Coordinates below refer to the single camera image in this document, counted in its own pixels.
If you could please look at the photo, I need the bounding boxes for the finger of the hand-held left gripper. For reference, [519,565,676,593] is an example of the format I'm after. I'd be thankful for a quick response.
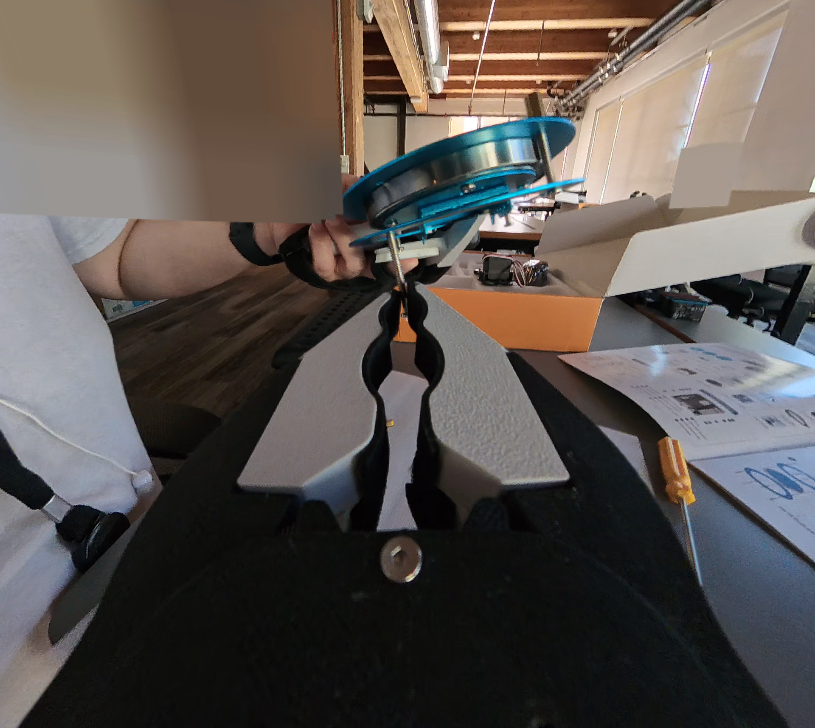
[433,213,489,269]
[371,237,450,269]

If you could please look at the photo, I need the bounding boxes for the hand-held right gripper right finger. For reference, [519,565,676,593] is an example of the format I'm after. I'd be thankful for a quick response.
[405,283,571,516]

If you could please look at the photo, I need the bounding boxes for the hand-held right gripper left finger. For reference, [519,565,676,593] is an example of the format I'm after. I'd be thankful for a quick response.
[237,289,401,516]

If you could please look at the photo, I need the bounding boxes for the brass standoff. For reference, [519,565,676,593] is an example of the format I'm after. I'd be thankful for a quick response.
[386,229,411,298]

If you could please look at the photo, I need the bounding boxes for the black servo with wires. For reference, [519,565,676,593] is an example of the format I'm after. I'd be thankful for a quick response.
[475,252,556,291]

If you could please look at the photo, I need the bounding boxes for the blue disc with bearing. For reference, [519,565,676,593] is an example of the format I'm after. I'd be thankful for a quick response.
[365,134,548,232]

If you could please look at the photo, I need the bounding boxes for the blue round metal base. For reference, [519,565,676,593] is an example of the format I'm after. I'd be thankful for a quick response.
[340,116,588,253]

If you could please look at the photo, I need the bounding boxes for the orange cardboard box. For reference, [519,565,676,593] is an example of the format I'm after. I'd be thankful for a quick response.
[393,140,815,354]

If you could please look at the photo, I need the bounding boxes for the person's left forearm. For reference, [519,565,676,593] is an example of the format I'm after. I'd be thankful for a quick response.
[74,219,275,301]

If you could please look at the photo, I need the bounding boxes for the dark grey desk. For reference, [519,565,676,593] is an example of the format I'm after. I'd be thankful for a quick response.
[510,293,815,728]

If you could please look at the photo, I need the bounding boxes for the person's left hand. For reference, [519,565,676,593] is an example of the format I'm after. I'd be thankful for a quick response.
[306,216,387,287]

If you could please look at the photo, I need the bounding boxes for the black wristband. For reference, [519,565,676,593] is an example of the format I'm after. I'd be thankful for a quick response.
[228,222,285,268]

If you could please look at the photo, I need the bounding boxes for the black ribbed object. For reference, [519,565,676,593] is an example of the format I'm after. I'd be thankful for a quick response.
[270,281,384,371]

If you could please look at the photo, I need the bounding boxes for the printed instruction booklet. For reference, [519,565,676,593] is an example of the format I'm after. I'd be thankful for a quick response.
[558,343,815,566]

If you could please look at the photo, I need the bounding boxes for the large window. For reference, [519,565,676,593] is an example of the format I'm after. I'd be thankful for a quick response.
[576,18,793,209]

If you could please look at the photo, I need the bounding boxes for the orange handled screwdriver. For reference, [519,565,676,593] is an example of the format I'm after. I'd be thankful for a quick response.
[655,436,705,587]

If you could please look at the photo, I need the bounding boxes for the thin white cable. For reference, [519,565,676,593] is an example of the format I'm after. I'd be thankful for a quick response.
[0,397,155,495]

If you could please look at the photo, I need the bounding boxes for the black strap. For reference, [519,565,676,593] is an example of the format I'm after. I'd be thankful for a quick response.
[0,429,132,575]

